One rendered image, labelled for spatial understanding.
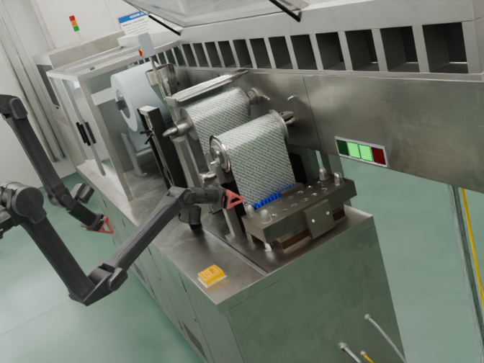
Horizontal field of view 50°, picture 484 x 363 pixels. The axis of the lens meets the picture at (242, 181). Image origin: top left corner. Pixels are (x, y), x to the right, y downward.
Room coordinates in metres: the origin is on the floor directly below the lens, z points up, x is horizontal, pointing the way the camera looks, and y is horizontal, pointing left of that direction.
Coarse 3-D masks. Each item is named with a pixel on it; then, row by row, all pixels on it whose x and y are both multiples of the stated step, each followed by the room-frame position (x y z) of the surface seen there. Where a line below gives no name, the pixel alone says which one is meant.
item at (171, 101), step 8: (232, 72) 2.23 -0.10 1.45; (240, 72) 2.17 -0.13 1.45; (248, 72) 2.18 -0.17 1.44; (216, 80) 2.16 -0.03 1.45; (224, 80) 2.13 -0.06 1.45; (192, 88) 2.16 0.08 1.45; (200, 88) 2.10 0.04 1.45; (208, 88) 2.11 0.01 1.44; (176, 96) 2.09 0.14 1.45; (184, 96) 2.07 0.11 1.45; (192, 96) 2.08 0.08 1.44; (168, 104) 2.13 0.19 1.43; (176, 104) 2.04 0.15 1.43
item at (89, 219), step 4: (84, 212) 1.89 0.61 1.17; (88, 212) 1.90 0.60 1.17; (92, 212) 1.92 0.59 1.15; (96, 212) 1.94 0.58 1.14; (84, 216) 1.89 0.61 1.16; (88, 216) 1.89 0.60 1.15; (92, 216) 1.91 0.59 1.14; (96, 216) 1.92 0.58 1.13; (100, 216) 1.90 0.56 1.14; (80, 220) 1.89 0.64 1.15; (84, 220) 1.89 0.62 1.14; (88, 220) 1.89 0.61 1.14; (92, 220) 1.90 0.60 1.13; (96, 220) 1.90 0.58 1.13; (84, 224) 1.91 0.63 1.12; (88, 224) 1.90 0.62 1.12; (92, 224) 1.90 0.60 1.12; (96, 224) 1.88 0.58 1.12; (96, 228) 1.88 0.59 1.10
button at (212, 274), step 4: (208, 268) 1.63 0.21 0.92; (212, 268) 1.62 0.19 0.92; (216, 268) 1.61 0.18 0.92; (200, 272) 1.62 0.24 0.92; (204, 272) 1.61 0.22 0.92; (208, 272) 1.60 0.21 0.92; (212, 272) 1.59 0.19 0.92; (216, 272) 1.58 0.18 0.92; (220, 272) 1.58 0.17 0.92; (200, 276) 1.60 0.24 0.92; (204, 276) 1.59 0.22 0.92; (208, 276) 1.58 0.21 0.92; (212, 276) 1.57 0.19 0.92; (216, 276) 1.57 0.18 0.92; (220, 276) 1.58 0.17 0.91; (224, 276) 1.58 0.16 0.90; (204, 280) 1.57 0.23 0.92; (208, 280) 1.56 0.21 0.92; (212, 280) 1.57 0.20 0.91; (216, 280) 1.57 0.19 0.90; (208, 284) 1.56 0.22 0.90
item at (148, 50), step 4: (144, 32) 2.34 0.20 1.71; (136, 36) 2.39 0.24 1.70; (140, 36) 2.33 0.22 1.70; (144, 36) 2.33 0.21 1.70; (148, 36) 2.33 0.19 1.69; (140, 40) 2.32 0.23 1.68; (144, 40) 2.33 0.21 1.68; (148, 40) 2.33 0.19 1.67; (140, 44) 2.32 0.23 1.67; (144, 44) 2.33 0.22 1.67; (148, 44) 2.33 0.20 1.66; (152, 44) 2.33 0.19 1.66; (144, 48) 2.32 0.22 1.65; (148, 48) 2.33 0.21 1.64; (152, 48) 2.33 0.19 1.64; (140, 52) 2.34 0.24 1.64; (144, 52) 2.32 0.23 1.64; (148, 52) 2.33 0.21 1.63; (152, 52) 2.33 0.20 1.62; (144, 56) 2.35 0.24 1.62; (148, 56) 2.33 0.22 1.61
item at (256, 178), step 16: (256, 160) 1.82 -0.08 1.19; (272, 160) 1.84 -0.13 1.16; (288, 160) 1.86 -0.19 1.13; (240, 176) 1.79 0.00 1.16; (256, 176) 1.81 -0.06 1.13; (272, 176) 1.83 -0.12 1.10; (288, 176) 1.86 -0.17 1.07; (240, 192) 1.78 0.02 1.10; (256, 192) 1.80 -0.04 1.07; (272, 192) 1.83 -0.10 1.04
